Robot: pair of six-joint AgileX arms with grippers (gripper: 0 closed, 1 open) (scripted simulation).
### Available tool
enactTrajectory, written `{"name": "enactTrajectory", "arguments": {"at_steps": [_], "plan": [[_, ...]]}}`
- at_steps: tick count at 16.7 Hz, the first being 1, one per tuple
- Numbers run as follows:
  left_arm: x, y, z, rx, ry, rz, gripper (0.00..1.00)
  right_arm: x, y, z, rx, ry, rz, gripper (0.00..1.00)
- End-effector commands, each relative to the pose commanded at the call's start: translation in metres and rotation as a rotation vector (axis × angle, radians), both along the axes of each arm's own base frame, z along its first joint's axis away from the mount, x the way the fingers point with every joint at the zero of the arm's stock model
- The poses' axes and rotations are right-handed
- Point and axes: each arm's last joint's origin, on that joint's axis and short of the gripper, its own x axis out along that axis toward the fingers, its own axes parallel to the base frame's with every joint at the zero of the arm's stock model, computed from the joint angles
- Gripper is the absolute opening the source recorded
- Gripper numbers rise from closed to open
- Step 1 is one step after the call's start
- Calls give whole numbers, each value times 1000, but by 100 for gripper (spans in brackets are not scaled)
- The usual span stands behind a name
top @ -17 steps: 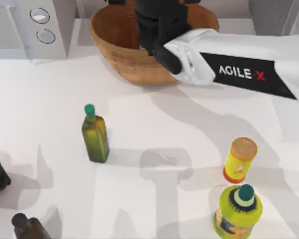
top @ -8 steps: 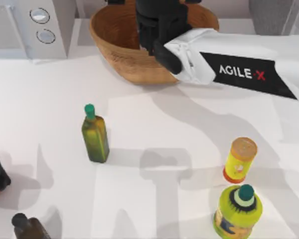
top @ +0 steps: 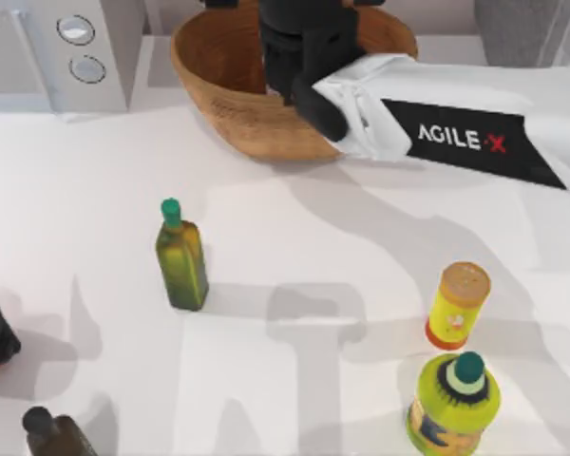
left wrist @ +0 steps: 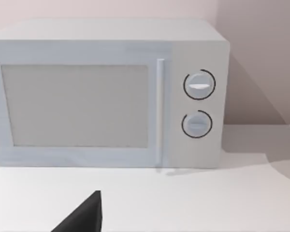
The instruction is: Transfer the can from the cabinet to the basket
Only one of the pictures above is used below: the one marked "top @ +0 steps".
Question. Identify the wooden basket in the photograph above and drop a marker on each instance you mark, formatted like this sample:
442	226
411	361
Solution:
228	109

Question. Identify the grey microwave knob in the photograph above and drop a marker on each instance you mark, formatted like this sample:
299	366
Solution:
76	30
87	69

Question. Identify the green square bottle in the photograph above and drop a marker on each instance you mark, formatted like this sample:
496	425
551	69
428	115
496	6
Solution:
183	266

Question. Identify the pale microwave oven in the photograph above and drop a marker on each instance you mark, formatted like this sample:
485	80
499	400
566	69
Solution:
24	71

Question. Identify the yellow can with orange lid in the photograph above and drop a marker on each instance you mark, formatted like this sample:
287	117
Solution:
456	309

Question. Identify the lime bottle with green cap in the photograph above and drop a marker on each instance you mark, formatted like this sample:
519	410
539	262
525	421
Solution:
451	413

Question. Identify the brown bottle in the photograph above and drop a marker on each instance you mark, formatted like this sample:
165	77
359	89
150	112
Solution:
57	437

